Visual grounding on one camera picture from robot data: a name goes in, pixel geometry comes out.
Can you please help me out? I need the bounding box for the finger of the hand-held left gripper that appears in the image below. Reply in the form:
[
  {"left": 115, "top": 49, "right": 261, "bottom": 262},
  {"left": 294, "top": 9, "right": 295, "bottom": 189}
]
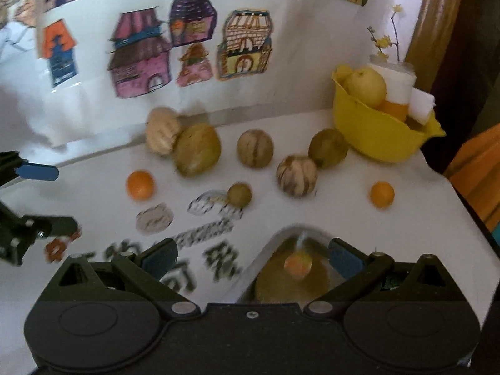
[
  {"left": 0, "top": 199, "right": 81, "bottom": 266},
  {"left": 0, "top": 150, "right": 60, "bottom": 188}
]

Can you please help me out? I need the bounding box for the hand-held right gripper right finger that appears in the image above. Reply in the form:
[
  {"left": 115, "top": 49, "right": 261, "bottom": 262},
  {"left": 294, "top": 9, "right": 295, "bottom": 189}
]
[{"left": 305, "top": 237, "right": 444, "bottom": 319}]

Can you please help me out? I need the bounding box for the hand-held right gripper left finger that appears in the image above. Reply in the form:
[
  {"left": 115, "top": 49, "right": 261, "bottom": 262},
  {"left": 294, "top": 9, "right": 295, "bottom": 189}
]
[{"left": 58, "top": 238, "right": 200, "bottom": 319}]

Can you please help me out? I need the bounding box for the metal tray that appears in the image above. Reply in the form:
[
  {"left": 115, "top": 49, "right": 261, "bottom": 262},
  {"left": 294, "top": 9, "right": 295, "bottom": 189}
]
[{"left": 230, "top": 224, "right": 352, "bottom": 305}]

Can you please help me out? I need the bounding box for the small orange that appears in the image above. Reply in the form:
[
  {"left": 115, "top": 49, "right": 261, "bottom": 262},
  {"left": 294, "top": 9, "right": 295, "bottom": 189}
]
[
  {"left": 126, "top": 170, "right": 155, "bottom": 201},
  {"left": 370, "top": 181, "right": 395, "bottom": 208}
]

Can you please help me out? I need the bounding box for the brown-green fruit with sticker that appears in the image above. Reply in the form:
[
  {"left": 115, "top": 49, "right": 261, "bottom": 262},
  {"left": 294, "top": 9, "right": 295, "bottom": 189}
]
[{"left": 254, "top": 252, "right": 346, "bottom": 304}]

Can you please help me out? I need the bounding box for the dark striped pepino melon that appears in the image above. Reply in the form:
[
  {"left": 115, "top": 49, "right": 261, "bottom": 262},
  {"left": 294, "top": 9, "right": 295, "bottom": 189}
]
[{"left": 276, "top": 155, "right": 318, "bottom": 198}]

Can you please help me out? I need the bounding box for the small kiwi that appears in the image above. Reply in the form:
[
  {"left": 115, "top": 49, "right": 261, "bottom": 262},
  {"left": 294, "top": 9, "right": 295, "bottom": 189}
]
[{"left": 227, "top": 183, "right": 253, "bottom": 208}]

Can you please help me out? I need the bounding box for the large green mango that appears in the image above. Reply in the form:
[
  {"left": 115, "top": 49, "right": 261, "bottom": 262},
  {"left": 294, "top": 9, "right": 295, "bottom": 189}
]
[{"left": 173, "top": 123, "right": 222, "bottom": 178}]

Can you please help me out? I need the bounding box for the large pale striped pepino melon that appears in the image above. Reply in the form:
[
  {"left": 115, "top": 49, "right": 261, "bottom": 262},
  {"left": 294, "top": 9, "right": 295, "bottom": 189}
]
[{"left": 145, "top": 107, "right": 182, "bottom": 156}]

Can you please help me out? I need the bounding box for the white printed table sheet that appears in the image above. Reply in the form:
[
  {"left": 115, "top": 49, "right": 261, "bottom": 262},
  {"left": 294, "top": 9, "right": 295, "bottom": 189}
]
[{"left": 0, "top": 108, "right": 500, "bottom": 375}]

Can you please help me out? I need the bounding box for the dark passion fruit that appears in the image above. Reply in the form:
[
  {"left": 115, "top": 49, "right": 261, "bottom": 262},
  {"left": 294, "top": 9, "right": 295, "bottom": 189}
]
[{"left": 308, "top": 128, "right": 349, "bottom": 169}]

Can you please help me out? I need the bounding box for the yellow bowl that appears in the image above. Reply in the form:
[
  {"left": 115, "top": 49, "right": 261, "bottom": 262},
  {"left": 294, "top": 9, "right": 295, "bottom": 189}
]
[{"left": 332, "top": 64, "right": 447, "bottom": 164}]

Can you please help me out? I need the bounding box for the line drawing paper sheet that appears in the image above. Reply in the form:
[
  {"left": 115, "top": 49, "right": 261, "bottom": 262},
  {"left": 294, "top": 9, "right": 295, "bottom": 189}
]
[{"left": 0, "top": 0, "right": 38, "bottom": 61}]

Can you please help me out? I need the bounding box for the white folded tissue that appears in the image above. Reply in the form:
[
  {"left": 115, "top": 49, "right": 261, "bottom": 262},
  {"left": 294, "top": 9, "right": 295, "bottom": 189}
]
[{"left": 407, "top": 87, "right": 437, "bottom": 124}]

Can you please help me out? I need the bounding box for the yellow pear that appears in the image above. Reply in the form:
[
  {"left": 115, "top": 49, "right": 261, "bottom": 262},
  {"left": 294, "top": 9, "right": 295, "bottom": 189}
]
[{"left": 343, "top": 66, "right": 387, "bottom": 108}]

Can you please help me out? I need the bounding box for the white vase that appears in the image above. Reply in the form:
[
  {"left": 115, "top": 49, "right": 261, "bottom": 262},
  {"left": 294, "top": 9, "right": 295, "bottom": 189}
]
[{"left": 367, "top": 55, "right": 417, "bottom": 115}]

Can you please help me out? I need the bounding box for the house drawings paper sheet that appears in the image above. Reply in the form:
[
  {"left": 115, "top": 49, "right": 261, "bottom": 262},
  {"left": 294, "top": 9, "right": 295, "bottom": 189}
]
[{"left": 33, "top": 0, "right": 430, "bottom": 147}]

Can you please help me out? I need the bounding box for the yellow flower twig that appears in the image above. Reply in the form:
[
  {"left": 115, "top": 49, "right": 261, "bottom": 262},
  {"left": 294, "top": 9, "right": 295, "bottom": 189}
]
[{"left": 366, "top": 4, "right": 404, "bottom": 63}]

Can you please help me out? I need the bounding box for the brown wooden post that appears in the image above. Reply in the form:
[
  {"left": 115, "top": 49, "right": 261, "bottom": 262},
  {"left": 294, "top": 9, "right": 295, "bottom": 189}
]
[{"left": 405, "top": 0, "right": 467, "bottom": 65}]

